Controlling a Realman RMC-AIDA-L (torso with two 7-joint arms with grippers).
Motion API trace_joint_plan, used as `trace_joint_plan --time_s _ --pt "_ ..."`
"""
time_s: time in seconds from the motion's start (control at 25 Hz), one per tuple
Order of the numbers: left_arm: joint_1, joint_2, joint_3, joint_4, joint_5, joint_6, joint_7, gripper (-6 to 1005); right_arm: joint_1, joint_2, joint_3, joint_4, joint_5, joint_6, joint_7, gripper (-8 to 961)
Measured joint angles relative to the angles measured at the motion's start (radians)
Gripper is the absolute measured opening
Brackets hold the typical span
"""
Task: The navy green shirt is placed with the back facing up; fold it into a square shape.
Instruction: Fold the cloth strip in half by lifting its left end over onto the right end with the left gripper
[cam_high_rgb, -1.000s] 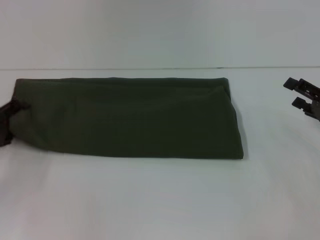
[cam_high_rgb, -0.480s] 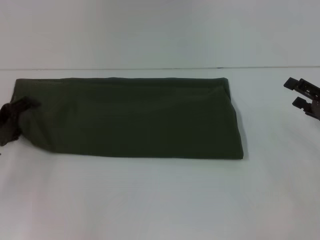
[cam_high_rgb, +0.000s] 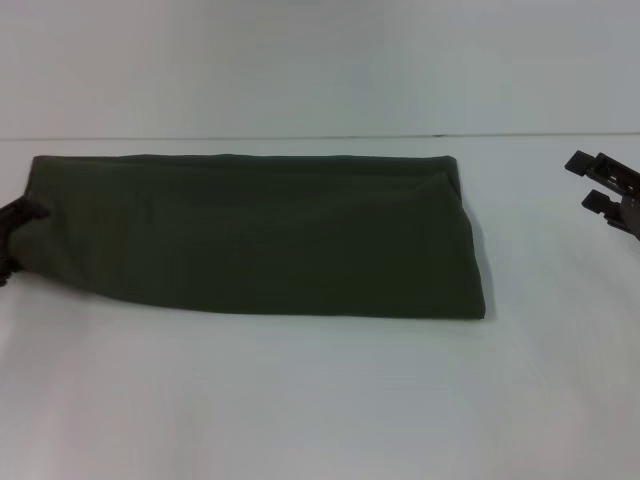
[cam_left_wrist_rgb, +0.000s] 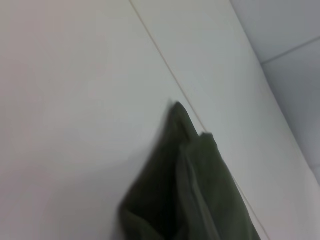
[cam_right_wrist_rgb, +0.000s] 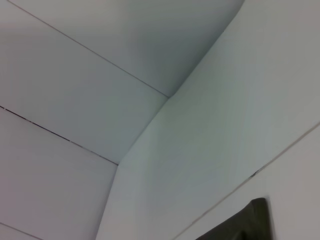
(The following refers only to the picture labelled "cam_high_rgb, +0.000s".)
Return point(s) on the dark green shirt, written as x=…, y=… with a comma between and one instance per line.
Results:
x=260, y=235

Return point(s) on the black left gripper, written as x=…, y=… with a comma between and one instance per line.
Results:
x=4, y=240

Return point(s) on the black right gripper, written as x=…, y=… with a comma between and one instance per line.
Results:
x=632, y=207

